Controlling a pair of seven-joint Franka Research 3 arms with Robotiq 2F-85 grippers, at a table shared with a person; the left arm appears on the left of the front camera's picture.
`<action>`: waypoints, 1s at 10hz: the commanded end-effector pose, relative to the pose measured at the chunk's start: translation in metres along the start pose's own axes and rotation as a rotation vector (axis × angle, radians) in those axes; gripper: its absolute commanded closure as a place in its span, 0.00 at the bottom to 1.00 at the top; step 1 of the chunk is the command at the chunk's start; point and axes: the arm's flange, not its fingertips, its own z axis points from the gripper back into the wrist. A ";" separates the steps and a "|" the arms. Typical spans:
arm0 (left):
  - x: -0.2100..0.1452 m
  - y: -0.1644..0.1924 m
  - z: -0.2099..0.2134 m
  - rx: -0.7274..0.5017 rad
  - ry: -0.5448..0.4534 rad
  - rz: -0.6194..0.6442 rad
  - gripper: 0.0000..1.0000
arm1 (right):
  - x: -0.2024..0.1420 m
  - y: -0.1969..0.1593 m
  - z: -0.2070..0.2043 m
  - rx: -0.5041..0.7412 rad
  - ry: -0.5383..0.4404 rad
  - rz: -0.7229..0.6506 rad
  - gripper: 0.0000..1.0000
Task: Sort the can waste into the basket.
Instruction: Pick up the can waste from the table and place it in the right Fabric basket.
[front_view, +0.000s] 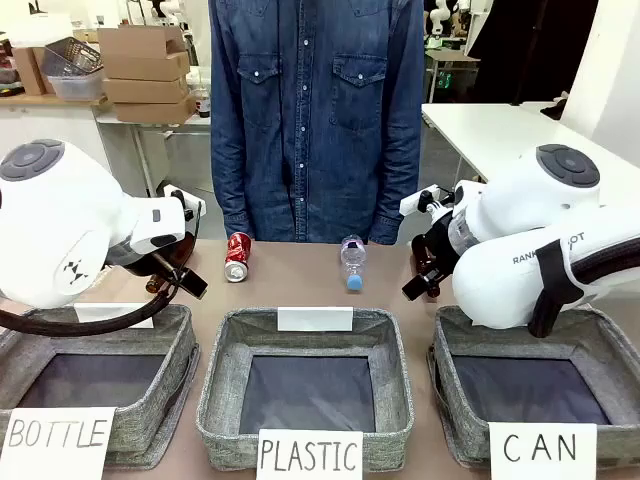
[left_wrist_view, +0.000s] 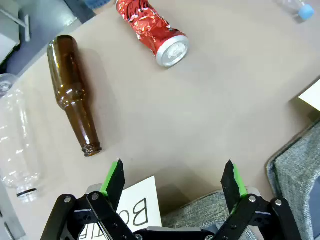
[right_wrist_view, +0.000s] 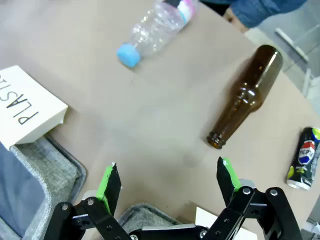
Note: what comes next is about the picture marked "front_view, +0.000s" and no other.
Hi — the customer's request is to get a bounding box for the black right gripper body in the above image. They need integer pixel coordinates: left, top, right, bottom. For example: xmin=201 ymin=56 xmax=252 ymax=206
xmin=410 ymin=216 xmax=460 ymax=274

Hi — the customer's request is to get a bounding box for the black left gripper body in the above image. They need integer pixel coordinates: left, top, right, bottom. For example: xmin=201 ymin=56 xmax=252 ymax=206
xmin=105 ymin=243 xmax=156 ymax=277

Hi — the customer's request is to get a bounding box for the crushed red soda can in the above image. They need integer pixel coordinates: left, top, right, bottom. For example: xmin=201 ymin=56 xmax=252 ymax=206
xmin=223 ymin=232 xmax=253 ymax=283

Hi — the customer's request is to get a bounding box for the small clear plastic bottle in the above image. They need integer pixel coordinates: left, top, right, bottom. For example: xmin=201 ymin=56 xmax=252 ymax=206
xmin=340 ymin=234 xmax=369 ymax=292

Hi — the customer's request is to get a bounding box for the person left forearm denim sleeve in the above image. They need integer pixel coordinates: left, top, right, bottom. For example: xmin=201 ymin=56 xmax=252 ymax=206
xmin=368 ymin=119 xmax=427 ymax=246

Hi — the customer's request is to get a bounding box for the person right forearm denim sleeve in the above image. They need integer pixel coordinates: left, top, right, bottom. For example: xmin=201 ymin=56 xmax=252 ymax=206
xmin=210 ymin=119 xmax=257 ymax=242

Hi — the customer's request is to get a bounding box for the grey fabric basket bottle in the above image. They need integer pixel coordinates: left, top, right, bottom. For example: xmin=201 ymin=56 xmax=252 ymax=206
xmin=0 ymin=303 xmax=202 ymax=471

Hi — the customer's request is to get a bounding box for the grey fabric basket plastic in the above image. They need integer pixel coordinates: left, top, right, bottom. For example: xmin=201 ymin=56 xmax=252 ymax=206
xmin=195 ymin=307 xmax=416 ymax=472

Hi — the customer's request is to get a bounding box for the grey fabric basket can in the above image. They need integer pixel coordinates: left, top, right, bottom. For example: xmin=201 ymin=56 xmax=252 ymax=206
xmin=427 ymin=304 xmax=640 ymax=469

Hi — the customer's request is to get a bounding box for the white paper label CAN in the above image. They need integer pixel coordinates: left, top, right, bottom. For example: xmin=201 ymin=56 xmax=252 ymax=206
xmin=488 ymin=422 xmax=599 ymax=480

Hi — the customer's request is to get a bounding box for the black mesh basket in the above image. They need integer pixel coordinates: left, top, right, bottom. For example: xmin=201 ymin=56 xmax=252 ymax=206
xmin=43 ymin=36 xmax=104 ymax=77

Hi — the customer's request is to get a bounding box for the blank white card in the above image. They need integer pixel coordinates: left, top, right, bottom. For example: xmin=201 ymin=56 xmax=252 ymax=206
xmin=73 ymin=302 xmax=156 ymax=331
xmin=277 ymin=307 xmax=355 ymax=333

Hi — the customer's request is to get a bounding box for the large white table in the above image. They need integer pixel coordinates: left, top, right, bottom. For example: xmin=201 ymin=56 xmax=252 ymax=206
xmin=421 ymin=101 xmax=640 ymax=211

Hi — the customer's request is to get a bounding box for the white desk with metal legs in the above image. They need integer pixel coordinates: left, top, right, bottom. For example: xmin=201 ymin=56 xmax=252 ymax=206
xmin=96 ymin=110 xmax=213 ymax=199

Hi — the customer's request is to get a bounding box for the flat cardboard box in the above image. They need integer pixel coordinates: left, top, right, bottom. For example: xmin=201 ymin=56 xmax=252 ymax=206
xmin=102 ymin=77 xmax=191 ymax=105
xmin=99 ymin=51 xmax=192 ymax=82
xmin=112 ymin=96 xmax=198 ymax=124

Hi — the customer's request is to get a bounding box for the white cabinet with wood top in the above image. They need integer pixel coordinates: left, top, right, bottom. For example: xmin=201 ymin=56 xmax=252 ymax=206
xmin=0 ymin=93 xmax=112 ymax=171

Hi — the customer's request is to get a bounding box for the person torso denim shirt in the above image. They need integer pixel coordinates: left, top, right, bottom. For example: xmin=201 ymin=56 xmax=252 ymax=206
xmin=208 ymin=0 xmax=427 ymax=246

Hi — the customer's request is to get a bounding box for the grey background desk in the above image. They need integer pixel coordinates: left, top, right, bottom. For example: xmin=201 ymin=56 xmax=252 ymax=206
xmin=424 ymin=48 xmax=482 ymax=105

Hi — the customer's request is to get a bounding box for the clear plastic storage bin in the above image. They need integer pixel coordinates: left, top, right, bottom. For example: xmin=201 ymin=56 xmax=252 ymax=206
xmin=48 ymin=69 xmax=107 ymax=102

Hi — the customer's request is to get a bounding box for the white paper label BOTTLE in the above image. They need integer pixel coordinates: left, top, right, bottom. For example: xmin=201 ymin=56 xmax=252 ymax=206
xmin=0 ymin=406 xmax=118 ymax=480

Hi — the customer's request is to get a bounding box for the white paper label PLASTIC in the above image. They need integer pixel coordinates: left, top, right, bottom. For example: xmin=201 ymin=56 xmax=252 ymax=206
xmin=256 ymin=428 xmax=365 ymax=480

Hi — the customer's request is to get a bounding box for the tall cardboard box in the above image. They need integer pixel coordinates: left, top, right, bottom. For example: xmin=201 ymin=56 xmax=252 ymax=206
xmin=11 ymin=45 xmax=57 ymax=97

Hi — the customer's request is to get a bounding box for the open cardboard box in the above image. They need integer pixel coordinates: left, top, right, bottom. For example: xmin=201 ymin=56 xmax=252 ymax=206
xmin=97 ymin=25 xmax=189 ymax=57

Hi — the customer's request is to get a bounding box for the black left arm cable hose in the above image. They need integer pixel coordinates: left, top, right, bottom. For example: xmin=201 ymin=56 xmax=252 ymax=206
xmin=0 ymin=279 xmax=182 ymax=338

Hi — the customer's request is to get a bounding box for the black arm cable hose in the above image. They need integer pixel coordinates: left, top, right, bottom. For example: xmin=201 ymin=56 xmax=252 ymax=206
xmin=528 ymin=238 xmax=640 ymax=339
xmin=0 ymin=279 xmax=182 ymax=338

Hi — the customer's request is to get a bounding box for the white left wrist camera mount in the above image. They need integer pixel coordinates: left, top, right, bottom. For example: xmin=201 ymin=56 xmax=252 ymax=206
xmin=162 ymin=183 xmax=207 ymax=222

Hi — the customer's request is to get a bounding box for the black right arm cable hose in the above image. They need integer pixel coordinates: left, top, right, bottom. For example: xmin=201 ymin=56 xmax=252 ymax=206
xmin=528 ymin=238 xmax=640 ymax=339

